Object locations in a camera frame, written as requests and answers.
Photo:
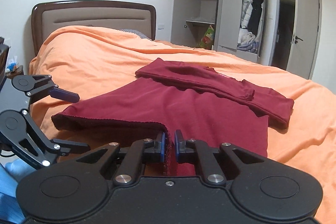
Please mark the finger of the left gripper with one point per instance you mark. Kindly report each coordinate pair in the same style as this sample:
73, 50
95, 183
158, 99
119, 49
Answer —
64, 95
66, 147

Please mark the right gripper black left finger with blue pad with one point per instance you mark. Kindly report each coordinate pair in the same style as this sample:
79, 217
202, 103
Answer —
154, 149

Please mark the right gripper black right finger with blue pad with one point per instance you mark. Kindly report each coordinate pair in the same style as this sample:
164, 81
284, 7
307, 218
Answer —
184, 148

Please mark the dark red garment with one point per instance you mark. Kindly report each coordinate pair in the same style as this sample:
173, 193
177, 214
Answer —
167, 96

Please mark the folded blue striped clothes pile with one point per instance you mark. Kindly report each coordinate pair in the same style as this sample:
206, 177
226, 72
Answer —
247, 42

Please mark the hanging clothes in wardrobe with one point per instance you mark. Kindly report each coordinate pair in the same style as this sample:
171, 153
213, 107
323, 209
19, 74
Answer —
250, 15

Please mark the orange bed cover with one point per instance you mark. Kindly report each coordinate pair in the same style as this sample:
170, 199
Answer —
92, 61

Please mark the brown padded headboard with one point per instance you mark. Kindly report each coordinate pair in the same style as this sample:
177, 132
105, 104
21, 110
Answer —
48, 17

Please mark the checkered pillow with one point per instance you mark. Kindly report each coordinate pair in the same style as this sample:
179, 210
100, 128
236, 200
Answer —
132, 34

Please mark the colourful bag in wardrobe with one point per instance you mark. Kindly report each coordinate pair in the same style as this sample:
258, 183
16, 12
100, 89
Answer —
207, 40

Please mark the grey wardrobe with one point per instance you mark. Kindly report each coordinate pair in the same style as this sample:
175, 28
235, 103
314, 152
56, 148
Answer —
191, 19

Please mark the grey room door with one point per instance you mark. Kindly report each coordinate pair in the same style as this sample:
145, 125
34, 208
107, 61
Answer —
304, 42

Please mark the white wall socket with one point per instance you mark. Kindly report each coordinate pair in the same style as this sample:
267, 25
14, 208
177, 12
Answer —
161, 26

